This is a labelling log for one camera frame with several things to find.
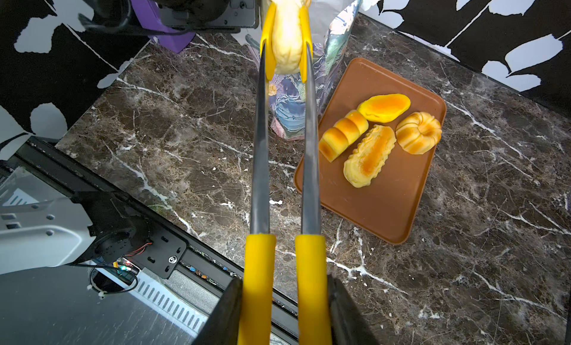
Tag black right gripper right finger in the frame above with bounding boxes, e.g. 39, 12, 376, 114
327, 275, 379, 344

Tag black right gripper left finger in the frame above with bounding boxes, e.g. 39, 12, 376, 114
192, 278, 243, 345

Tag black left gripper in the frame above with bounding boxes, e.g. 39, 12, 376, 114
78, 0, 260, 36

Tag yellow handled metal tongs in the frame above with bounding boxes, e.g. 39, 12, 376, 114
236, 1, 333, 345

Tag pale glazed bread loaf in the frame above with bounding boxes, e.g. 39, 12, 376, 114
264, 0, 312, 75

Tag long ridged yellow bread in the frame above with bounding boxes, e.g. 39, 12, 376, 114
343, 125, 396, 188

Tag segmented pull-apart bread roll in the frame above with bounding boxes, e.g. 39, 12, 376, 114
318, 110, 369, 162

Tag oval yellow bread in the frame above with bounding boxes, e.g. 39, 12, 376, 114
357, 94, 411, 124

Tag small electronics circuit board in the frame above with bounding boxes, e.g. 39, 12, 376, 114
89, 257, 139, 298

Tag white slotted cable duct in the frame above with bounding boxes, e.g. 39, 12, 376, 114
98, 269, 208, 338

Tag black front mounting rail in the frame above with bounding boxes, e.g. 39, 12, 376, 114
0, 137, 300, 341

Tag ring shaped bundt bread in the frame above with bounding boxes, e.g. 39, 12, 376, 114
396, 112, 443, 155

